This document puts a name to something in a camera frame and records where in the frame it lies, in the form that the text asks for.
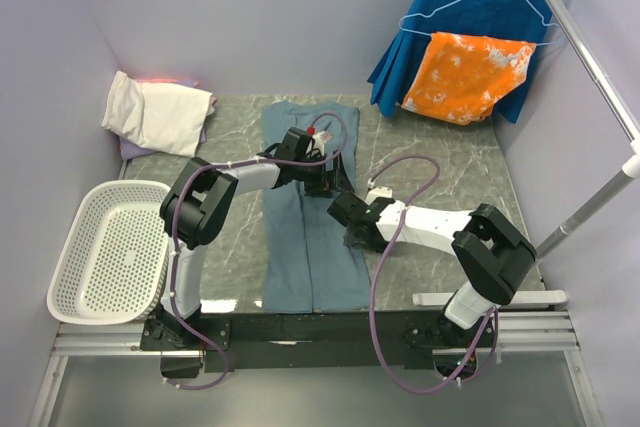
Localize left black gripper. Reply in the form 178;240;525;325
294;151;354;198

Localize grey-blue t shirt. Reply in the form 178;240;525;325
261;101;370;313

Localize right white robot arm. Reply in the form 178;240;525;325
328;188;537;346

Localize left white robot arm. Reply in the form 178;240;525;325
160;127;354;349

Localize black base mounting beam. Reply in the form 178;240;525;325
140;309;496;379

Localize white folded t shirt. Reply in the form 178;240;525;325
102;71;216;157

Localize orange white tie-dye cloth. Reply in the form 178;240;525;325
401;32;537;125

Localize pink folded t shirt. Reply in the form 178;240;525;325
137;78;199;88

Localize white plastic laundry basket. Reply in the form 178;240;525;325
46;180;169;326

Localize blue pleated skirt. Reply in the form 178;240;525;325
367;0;552;117

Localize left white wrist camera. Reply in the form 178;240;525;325
306;127;332;156

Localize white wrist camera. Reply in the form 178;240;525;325
306;127;332;156
365;179;393;204

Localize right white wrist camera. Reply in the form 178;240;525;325
365;179;393;204

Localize light blue wire hanger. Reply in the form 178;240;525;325
398;0;557;44

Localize aluminium rail frame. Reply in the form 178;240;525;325
28;311;605;426

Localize silver clothes rack frame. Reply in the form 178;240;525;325
487;0;640;306

